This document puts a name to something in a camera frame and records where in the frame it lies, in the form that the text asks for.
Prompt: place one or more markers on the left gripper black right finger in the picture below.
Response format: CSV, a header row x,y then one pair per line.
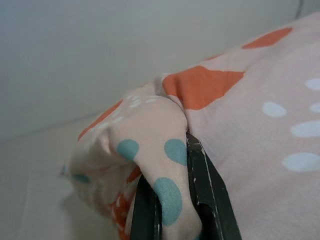
x,y
212,200

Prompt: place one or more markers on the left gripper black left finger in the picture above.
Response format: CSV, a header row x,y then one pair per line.
x,y
146,215

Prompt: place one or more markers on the pink pillow with orange patches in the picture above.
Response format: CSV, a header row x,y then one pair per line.
x,y
250,137

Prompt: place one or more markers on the mattress with cream sheet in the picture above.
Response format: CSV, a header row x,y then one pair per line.
x,y
30,187

